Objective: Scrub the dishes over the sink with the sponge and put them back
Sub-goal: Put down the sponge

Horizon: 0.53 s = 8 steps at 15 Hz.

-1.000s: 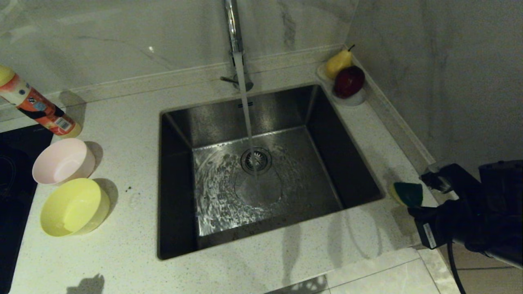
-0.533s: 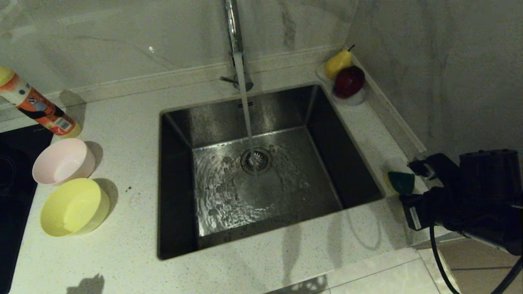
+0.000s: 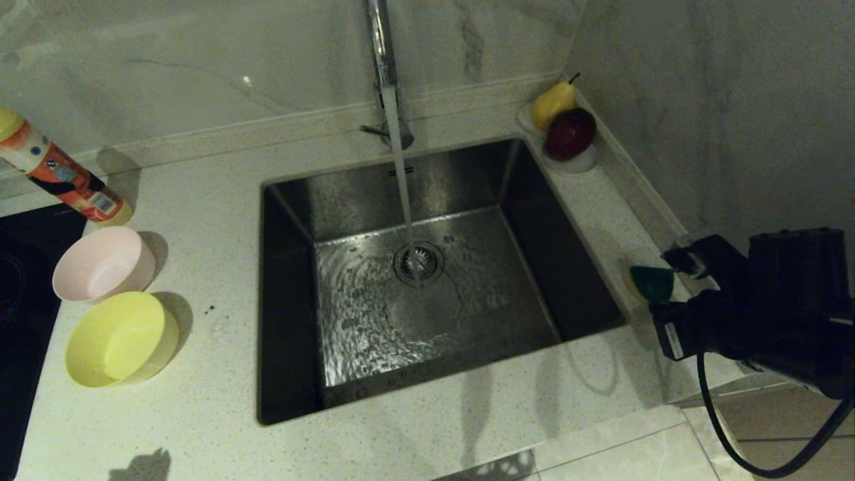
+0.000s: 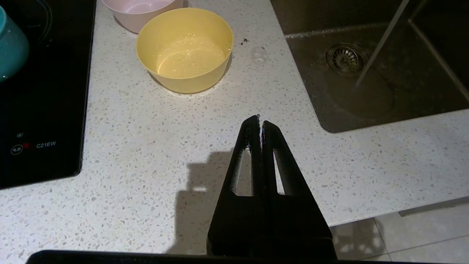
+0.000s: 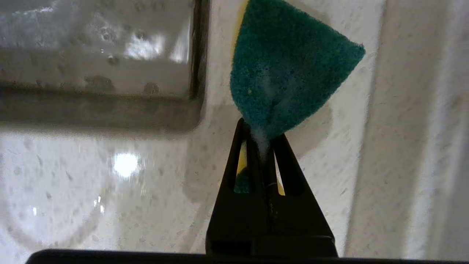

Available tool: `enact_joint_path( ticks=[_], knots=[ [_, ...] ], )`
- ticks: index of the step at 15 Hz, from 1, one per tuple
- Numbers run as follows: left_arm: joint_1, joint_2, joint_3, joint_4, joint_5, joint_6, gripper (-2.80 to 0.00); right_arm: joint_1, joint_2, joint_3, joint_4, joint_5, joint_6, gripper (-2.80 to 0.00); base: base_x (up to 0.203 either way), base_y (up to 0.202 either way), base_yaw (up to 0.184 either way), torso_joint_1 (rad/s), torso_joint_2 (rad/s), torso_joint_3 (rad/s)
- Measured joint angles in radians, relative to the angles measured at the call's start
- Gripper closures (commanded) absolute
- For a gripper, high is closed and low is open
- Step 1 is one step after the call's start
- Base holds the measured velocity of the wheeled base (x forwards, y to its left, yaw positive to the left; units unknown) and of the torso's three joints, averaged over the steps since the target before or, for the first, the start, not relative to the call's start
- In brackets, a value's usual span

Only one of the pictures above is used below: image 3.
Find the chrome faucet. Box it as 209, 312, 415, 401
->
359, 0, 415, 150

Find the orange label dish soap bottle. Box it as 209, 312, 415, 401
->
0, 107, 134, 228

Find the yellow pear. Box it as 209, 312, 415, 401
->
531, 73, 580, 131

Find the clear running water stream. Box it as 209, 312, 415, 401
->
381, 86, 425, 291

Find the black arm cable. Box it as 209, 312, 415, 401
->
665, 234, 855, 479

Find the black induction cooktop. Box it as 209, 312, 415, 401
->
0, 204, 88, 481

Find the small white dish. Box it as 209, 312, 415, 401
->
516, 104, 600, 175

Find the stainless steel sink basin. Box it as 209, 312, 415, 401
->
257, 137, 630, 426

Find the dark red apple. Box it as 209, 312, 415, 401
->
544, 108, 596, 162

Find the pink plastic bowl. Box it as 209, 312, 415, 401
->
53, 226, 157, 305

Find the round metal drain strainer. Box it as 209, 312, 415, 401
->
393, 241, 446, 287

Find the yellow plastic bowl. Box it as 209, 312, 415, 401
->
65, 291, 181, 388

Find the green and yellow sponge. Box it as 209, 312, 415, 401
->
625, 265, 675, 305

